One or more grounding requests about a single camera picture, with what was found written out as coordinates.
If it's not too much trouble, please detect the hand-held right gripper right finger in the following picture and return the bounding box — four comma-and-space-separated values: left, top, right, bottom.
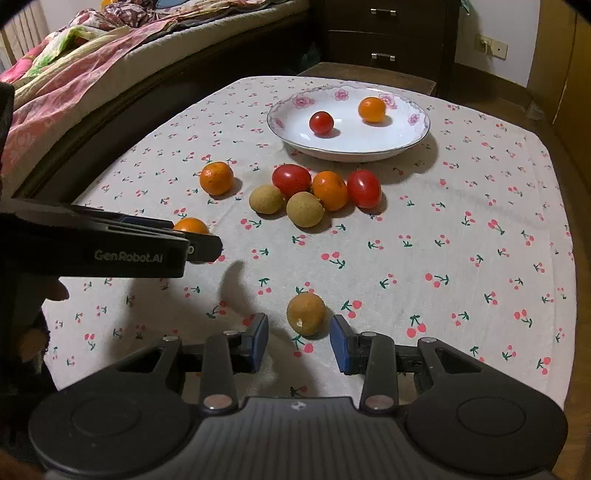
330, 315, 483, 414

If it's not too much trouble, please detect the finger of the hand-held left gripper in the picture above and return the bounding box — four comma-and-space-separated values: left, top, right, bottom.
70, 205, 174, 230
185, 234, 223, 264

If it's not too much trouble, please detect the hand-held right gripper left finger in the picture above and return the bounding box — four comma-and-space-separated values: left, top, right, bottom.
113, 313, 269, 414

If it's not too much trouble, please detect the small orange mandarin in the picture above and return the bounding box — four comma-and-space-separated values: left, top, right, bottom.
312, 171, 349, 212
173, 217, 211, 236
358, 96, 387, 124
199, 161, 235, 196

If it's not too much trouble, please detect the brown longan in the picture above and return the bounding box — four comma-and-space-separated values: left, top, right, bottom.
287, 292, 326, 336
286, 191, 324, 228
249, 185, 286, 215

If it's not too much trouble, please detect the large red tomato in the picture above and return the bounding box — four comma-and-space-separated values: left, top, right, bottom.
272, 164, 312, 198
347, 169, 383, 209

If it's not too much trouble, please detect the small red cherry tomato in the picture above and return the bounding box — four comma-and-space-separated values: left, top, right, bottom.
309, 111, 335, 137

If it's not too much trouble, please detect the white floral plate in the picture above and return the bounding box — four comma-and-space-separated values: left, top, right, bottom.
266, 85, 431, 162

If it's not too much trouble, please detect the person's left hand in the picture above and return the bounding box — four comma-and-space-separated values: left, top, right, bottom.
40, 279, 70, 302

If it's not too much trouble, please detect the dark wooden bed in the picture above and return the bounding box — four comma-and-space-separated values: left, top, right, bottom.
0, 0, 317, 204

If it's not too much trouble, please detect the cherry print tablecloth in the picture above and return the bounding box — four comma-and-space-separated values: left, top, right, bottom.
44, 75, 575, 411

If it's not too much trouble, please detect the pink floral quilt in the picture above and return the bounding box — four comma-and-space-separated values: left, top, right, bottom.
0, 0, 195, 178

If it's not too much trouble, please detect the beige mattress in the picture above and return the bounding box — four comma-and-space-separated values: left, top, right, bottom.
11, 7, 310, 114

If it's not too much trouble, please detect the white radiator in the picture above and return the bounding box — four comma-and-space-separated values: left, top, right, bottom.
2, 8, 49, 63

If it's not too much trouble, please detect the wooden bench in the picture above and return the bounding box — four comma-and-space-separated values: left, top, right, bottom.
295, 62, 439, 97

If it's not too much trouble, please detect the dark wooden dresser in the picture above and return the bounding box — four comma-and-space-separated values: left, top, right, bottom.
322, 0, 462, 100

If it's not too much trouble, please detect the wooden cabinet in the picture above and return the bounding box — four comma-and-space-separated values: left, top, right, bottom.
526, 0, 591, 127

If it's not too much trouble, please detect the white wall socket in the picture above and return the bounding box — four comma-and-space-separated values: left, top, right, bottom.
475, 34, 509, 60

